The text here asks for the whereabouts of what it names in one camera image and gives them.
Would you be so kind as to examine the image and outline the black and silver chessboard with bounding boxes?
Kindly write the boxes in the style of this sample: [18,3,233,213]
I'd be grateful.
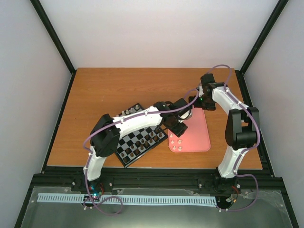
[114,104,168,168]

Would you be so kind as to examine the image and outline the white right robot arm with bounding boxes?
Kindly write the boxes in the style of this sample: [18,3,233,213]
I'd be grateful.
[189,73,260,193]

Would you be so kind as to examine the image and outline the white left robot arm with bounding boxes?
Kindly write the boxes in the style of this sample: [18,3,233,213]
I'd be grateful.
[82,98,192,191]

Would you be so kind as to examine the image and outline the light blue cable duct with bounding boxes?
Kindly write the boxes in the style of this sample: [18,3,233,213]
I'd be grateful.
[37,193,217,207]

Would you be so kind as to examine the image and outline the black aluminium frame post left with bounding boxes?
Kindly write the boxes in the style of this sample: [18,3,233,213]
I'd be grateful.
[30,0,76,76]

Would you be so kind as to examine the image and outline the black aluminium frame post right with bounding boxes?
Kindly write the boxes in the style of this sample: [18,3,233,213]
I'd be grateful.
[239,0,289,76]

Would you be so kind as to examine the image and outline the black aluminium frame post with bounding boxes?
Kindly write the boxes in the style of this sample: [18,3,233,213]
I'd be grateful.
[239,0,289,76]
[30,0,76,76]

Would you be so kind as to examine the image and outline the pink plastic tray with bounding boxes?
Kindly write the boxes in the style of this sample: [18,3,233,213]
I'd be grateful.
[168,108,211,153]

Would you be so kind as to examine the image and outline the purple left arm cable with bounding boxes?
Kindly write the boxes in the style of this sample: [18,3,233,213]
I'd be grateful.
[83,89,200,216]

